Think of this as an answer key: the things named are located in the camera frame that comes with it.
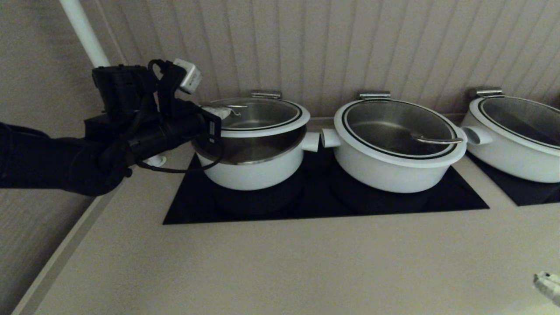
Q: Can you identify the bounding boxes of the white round cooking pot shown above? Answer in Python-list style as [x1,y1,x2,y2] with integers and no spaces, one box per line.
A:
[459,97,560,183]
[320,100,467,194]
[192,118,320,191]

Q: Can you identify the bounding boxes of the narrow black glass cooktop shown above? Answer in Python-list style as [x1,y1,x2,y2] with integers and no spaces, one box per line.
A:
[465,151,560,207]

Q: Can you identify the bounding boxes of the wide black glass cooktop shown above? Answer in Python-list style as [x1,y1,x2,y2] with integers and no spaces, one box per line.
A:
[163,147,490,225]

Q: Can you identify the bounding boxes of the white slanted metal pole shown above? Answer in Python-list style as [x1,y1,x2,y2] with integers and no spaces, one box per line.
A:
[59,0,168,169]

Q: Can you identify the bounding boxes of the black left camera cable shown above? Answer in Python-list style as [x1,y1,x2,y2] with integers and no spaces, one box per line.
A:
[133,131,224,174]

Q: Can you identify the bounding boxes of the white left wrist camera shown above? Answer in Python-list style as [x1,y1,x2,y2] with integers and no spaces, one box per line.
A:
[173,58,203,94]

